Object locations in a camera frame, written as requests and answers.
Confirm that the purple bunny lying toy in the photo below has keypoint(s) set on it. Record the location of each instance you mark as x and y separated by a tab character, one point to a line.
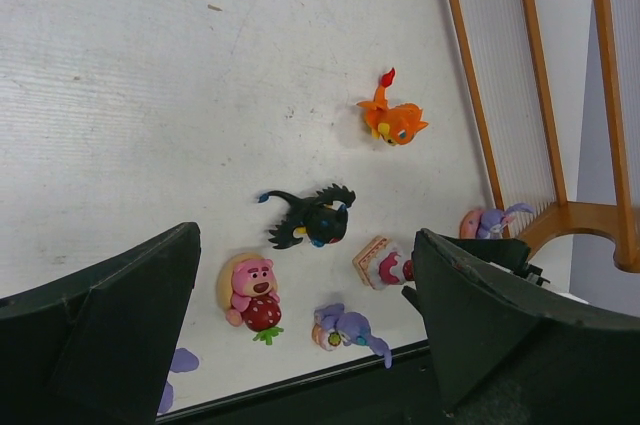
334	326

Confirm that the pink bear cake toy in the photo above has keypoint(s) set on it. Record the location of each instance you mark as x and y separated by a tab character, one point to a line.
382	263

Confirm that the black dragon toy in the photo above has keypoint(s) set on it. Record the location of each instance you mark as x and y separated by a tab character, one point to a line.
322	218

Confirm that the wooden tiered shelf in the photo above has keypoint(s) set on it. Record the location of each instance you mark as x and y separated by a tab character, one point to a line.
504	63

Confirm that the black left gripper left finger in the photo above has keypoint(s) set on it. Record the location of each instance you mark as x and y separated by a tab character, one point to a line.
95	346

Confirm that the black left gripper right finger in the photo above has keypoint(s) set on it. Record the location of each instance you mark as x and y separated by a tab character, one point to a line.
506	350

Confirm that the pink bear strawberry toy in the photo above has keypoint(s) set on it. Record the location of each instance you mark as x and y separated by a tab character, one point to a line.
247	294

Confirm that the orange dragon toy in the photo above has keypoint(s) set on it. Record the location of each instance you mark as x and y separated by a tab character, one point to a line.
395	125

